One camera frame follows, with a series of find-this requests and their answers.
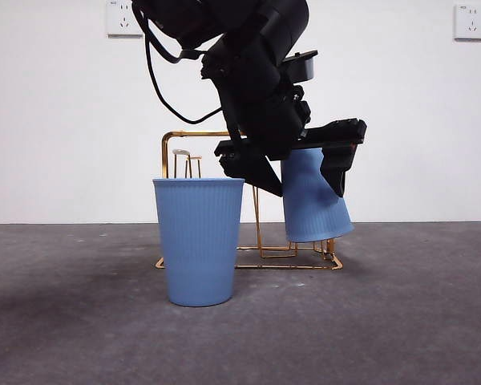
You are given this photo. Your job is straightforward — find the blue ribbed cup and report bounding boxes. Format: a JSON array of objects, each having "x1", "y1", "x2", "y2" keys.
[
  {"x1": 152, "y1": 177, "x2": 246, "y2": 308},
  {"x1": 280, "y1": 147, "x2": 355, "y2": 243}
]

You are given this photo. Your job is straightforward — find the gold wire cup rack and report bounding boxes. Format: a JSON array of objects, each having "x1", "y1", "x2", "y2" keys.
[{"x1": 156, "y1": 130, "x2": 344, "y2": 270}]

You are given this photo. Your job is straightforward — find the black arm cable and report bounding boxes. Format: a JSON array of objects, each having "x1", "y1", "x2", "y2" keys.
[{"x1": 143, "y1": 11, "x2": 225, "y2": 124}]

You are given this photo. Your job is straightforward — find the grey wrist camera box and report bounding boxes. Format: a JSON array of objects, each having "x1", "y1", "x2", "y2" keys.
[{"x1": 282, "y1": 50, "x2": 319, "y2": 82}]

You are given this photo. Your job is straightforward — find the white wall socket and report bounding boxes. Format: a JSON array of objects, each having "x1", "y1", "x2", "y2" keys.
[
  {"x1": 454, "y1": 3, "x2": 481, "y2": 42},
  {"x1": 107, "y1": 0, "x2": 144, "y2": 39}
]

